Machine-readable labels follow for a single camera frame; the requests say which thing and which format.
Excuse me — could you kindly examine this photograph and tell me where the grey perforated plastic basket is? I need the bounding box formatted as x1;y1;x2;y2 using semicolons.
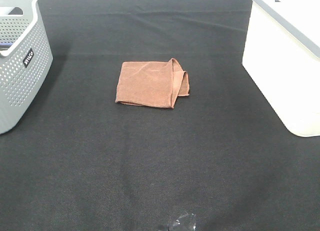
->
0;0;53;134

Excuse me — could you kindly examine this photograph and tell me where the brown towel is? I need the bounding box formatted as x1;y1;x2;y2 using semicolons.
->
115;58;190;109

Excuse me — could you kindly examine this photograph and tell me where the clear tape piece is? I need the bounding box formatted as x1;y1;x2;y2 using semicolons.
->
157;213;197;231

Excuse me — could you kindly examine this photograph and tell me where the black table cloth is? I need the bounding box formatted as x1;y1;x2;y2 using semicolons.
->
0;0;320;231

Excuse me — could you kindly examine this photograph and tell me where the white storage box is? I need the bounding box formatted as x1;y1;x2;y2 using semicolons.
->
242;0;320;137

